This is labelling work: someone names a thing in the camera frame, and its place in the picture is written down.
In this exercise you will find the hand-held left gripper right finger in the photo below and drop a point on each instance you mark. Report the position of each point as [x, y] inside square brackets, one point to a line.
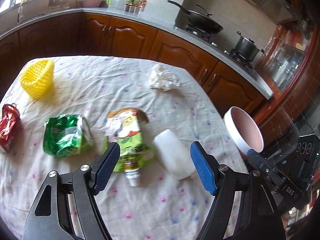
[202, 170]

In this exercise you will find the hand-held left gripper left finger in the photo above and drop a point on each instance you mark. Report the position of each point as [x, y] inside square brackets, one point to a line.
[107, 167]

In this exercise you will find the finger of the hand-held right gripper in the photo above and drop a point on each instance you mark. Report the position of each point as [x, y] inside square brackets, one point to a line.
[260, 163]

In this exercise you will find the white plastic block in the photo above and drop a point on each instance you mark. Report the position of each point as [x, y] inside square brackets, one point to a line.
[173, 152]

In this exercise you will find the pink and white bin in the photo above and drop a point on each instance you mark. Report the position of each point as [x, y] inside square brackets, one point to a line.
[246, 130]

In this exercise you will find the green spout drink pouch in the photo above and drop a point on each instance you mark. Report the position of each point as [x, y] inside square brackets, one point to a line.
[127, 135]

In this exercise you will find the crushed green can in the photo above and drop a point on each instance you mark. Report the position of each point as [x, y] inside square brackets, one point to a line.
[65, 137]

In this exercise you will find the floral white tablecloth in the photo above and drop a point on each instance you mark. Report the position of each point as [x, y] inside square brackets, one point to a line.
[125, 100]

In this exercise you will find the crumpled white tissue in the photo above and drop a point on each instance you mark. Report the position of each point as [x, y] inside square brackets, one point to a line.
[163, 78]

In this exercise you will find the glass door cabinet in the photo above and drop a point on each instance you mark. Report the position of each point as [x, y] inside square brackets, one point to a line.
[287, 67]

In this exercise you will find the crushed red can white end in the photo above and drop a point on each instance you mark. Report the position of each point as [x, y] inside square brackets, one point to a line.
[8, 130]

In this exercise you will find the yellow foam fruit net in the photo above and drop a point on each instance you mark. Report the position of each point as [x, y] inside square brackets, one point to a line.
[37, 80]

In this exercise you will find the steel cooking pot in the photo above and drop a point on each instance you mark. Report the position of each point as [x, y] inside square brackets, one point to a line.
[246, 48]

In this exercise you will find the gas stove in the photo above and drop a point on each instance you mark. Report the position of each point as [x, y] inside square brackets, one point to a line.
[225, 47]

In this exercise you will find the wooden lower cabinets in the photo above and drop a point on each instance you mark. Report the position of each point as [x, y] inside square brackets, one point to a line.
[125, 37]

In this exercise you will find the black wok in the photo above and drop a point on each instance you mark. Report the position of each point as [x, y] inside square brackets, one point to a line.
[205, 22]

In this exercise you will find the grey kitchen countertop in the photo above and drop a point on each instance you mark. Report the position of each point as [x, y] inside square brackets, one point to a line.
[155, 21]

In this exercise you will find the row of spice jars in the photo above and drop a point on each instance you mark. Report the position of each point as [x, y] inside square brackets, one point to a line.
[133, 9]

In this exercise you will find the range hood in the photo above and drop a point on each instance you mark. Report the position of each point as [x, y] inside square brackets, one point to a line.
[240, 0]

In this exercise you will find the green cup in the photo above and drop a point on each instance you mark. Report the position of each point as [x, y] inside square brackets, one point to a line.
[112, 2]

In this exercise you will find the pink basin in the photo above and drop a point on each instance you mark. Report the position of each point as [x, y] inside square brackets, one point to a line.
[91, 2]

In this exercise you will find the yellow oil bottle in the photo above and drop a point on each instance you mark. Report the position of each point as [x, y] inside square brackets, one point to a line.
[137, 1]

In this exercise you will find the red sauce bottle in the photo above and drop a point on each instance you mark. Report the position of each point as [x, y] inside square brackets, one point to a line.
[143, 1]

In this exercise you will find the kitchen faucet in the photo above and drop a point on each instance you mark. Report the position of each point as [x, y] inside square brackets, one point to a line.
[19, 10]

